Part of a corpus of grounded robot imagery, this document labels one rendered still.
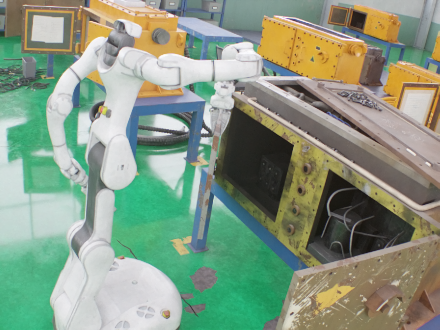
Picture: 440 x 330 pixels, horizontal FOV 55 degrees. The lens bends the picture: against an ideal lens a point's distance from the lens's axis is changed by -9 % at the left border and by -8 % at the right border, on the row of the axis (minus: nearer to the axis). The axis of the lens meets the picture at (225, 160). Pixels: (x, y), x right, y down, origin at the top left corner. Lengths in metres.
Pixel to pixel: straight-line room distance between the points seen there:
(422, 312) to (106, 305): 1.57
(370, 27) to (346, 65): 7.06
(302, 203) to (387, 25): 10.54
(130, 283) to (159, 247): 0.83
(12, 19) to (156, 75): 4.96
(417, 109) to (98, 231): 3.40
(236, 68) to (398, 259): 0.86
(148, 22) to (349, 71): 2.80
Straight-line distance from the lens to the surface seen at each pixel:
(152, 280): 2.53
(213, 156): 2.07
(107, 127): 1.82
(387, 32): 12.54
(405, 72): 8.78
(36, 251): 3.24
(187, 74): 1.60
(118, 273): 2.51
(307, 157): 2.17
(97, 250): 2.01
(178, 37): 4.35
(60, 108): 1.96
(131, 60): 1.67
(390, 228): 2.27
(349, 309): 1.57
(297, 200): 2.26
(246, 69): 1.66
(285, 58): 6.22
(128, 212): 3.66
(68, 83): 1.95
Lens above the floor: 1.99
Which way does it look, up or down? 25 degrees down
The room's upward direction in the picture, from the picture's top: 10 degrees clockwise
